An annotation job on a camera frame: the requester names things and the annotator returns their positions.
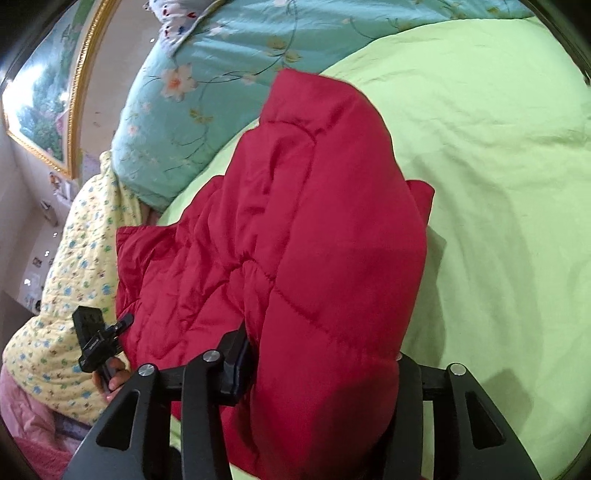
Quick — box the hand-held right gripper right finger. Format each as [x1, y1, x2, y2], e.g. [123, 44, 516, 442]
[392, 353, 541, 480]

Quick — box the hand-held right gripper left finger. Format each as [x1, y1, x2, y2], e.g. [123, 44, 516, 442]
[62, 323, 254, 480]

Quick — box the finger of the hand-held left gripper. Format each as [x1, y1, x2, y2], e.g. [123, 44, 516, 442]
[107, 314, 136, 337]

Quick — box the red quilted coat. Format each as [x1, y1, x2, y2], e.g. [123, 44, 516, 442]
[115, 69, 435, 480]

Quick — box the person's left hand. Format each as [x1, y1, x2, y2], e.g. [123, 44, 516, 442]
[92, 356, 131, 398]

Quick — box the yellow printed quilt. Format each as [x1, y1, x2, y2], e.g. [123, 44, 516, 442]
[2, 150, 153, 425]

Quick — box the pink fleece blanket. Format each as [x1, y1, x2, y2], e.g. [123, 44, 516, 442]
[0, 364, 93, 467]

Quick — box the pink bed sheet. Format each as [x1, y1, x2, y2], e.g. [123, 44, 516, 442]
[139, 203, 163, 227]

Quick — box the light green bed sheet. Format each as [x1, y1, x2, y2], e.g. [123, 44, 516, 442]
[154, 16, 591, 480]

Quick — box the teal floral pillow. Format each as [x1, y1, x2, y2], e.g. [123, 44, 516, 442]
[111, 0, 539, 213]

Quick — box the gold framed landscape painting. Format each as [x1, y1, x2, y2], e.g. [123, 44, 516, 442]
[1, 0, 122, 181]

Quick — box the white patterned pillow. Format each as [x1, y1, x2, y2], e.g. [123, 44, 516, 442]
[142, 0, 227, 47]

